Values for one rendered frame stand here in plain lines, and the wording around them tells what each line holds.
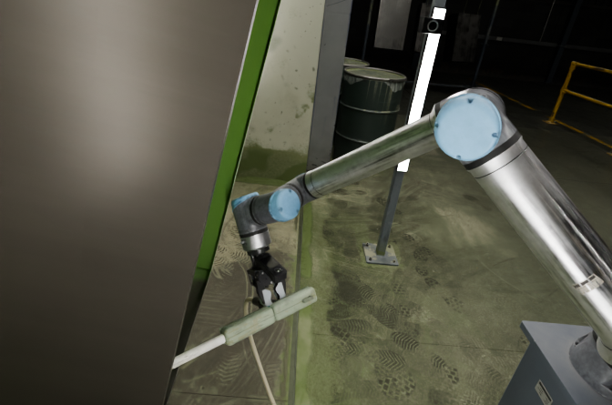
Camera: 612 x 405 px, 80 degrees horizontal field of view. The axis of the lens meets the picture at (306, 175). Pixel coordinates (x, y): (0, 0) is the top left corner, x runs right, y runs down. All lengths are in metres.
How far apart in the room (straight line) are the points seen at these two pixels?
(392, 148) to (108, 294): 0.69
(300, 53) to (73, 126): 2.22
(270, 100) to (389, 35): 5.06
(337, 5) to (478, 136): 2.05
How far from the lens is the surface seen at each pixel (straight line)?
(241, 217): 1.11
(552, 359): 1.20
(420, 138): 0.92
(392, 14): 7.61
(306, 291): 1.18
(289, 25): 2.67
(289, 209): 1.03
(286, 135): 2.82
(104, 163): 0.58
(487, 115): 0.72
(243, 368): 1.67
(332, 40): 2.67
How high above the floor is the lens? 1.39
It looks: 25 degrees down
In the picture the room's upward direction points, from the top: 6 degrees clockwise
